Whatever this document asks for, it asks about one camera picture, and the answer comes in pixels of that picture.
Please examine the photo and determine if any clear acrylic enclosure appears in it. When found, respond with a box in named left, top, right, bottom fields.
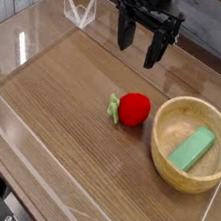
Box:
left=0, top=0, right=221, bottom=221

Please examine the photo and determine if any wooden bowl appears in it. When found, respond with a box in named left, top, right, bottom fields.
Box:
left=150, top=96, right=221, bottom=195

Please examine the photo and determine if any green rectangular block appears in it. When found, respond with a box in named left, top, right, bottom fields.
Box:
left=168, top=125, right=217, bottom=171

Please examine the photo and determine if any red plush strawberry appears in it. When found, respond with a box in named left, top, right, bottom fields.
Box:
left=107, top=92, right=151, bottom=127

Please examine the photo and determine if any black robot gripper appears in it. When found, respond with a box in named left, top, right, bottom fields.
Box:
left=117, top=0, right=185, bottom=69

